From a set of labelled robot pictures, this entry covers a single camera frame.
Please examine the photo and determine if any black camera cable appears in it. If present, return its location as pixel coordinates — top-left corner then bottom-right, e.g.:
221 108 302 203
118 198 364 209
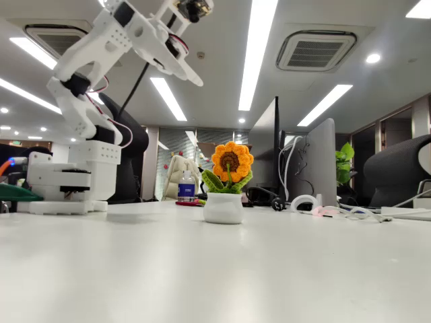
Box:
116 62 151 118

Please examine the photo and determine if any green leafy plant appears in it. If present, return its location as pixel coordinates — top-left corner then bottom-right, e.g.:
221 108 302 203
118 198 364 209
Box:
335 141 356 188

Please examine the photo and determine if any crochet sunflower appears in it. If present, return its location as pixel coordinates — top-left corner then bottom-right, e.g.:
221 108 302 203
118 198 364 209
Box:
201 141 255 225

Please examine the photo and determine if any orange cable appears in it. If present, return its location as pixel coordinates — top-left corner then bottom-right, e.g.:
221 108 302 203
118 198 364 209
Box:
0 157 16 176

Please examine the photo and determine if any white cable management box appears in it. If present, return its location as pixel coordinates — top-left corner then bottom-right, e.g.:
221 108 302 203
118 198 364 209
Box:
413 179 431 209

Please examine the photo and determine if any ceiling air conditioner vent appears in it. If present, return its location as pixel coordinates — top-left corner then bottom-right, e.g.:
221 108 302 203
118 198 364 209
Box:
24 23 89 60
275 30 358 72

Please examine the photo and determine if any black mesh office chair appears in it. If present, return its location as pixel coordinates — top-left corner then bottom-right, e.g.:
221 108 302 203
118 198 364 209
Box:
362 134 431 208

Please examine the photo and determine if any white power strip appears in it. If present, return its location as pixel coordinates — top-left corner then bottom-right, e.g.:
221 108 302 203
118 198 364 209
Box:
380 207 431 221

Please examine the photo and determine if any black thin computer monitor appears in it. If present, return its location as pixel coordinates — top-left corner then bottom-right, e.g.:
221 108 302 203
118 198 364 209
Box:
248 96 287 203

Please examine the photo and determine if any clear water bottle blue label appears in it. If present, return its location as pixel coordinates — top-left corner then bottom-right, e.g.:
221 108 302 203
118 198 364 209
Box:
177 170 197 203

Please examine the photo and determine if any small camera on white mount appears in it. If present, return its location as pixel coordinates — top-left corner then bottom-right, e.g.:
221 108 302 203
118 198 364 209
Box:
154 0 215 36

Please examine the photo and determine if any pink ribbon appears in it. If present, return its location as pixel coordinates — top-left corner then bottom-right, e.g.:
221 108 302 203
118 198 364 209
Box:
311 205 341 218

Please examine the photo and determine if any grey desk partition panel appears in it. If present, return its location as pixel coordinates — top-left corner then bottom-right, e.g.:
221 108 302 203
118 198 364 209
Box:
286 117 339 208

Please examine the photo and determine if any long ceiling strip light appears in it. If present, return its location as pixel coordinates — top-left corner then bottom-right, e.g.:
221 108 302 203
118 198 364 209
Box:
150 77 188 122
238 0 279 112
405 0 431 20
297 83 354 127
9 36 105 105

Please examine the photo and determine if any black power cable with plug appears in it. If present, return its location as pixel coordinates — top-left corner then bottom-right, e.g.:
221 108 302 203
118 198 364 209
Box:
245 186 288 212

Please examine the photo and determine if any beige padded jacket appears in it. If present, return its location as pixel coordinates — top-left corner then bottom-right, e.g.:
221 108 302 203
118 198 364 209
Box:
162 154 203 202

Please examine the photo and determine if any white cable bundle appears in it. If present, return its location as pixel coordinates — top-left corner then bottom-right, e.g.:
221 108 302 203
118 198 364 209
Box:
277 136 304 203

